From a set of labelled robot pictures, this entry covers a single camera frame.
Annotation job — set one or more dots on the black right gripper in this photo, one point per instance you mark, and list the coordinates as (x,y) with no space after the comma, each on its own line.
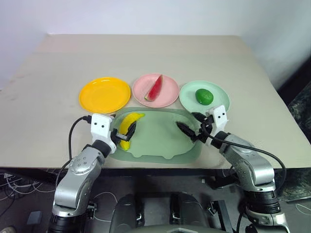
(205,132)

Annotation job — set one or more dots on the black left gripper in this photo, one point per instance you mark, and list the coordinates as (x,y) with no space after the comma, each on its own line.
(115,136)

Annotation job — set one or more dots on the yellow banana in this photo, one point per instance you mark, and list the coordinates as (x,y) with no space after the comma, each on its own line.
(126,122)

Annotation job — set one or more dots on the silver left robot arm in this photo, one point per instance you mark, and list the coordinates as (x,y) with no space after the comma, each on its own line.
(76,179)

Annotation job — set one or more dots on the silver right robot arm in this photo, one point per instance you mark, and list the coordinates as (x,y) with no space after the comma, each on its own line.
(252,167)

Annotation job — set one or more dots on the pale green plate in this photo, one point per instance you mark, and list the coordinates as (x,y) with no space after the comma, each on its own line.
(189,99)

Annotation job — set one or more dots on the pink plate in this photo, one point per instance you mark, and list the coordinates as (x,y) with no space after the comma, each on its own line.
(167,92)

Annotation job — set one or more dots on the yellow plate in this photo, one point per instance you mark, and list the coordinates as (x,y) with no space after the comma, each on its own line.
(102,97)

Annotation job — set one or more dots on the light green tray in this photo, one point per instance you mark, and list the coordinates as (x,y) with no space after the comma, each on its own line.
(158,136)

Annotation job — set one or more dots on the green lime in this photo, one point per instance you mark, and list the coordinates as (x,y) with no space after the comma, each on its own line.
(204,96)

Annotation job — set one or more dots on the red watermelon slice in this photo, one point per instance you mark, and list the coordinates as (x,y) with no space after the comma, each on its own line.
(154,91)

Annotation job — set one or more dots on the dark grey rounded shape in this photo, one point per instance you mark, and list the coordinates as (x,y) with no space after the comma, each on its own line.
(189,211)
(126,211)

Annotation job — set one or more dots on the black metal bar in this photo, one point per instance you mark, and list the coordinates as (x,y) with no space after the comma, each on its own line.
(222,214)

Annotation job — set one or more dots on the dark patterned floor covering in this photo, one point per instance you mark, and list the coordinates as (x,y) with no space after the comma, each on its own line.
(300,121)

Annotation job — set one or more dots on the small grey floor box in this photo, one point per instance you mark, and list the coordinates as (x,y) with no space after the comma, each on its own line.
(34,218)

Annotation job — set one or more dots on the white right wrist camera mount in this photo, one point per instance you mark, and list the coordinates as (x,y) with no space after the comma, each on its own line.
(219,116)

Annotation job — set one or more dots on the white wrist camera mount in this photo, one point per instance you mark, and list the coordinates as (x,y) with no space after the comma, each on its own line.
(100,127)
(219,116)

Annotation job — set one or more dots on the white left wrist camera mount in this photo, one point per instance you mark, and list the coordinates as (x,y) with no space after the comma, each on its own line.
(100,127)

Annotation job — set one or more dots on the black under-table bracket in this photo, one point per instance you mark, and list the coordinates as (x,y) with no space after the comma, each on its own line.
(223,180)

